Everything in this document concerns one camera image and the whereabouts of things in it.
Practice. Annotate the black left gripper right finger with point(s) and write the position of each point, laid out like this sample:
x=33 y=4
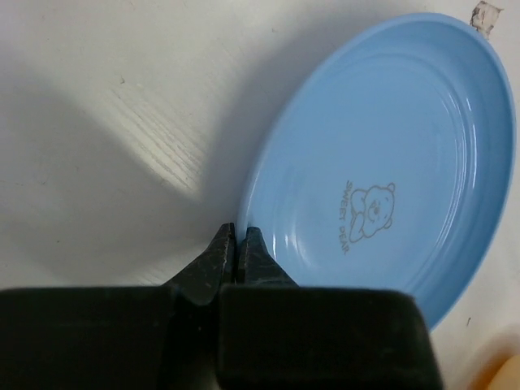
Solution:
x=273 y=334

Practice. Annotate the orange plastic plate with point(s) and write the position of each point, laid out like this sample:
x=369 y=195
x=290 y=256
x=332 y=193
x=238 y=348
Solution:
x=499 y=366

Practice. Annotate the white tape scrap on table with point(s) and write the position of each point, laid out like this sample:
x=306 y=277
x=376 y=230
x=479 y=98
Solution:
x=484 y=17

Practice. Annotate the light blue plastic plate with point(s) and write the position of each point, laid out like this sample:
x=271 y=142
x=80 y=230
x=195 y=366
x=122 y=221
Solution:
x=390 y=167

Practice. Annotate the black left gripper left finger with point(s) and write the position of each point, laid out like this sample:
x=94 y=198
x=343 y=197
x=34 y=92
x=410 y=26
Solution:
x=132 y=337

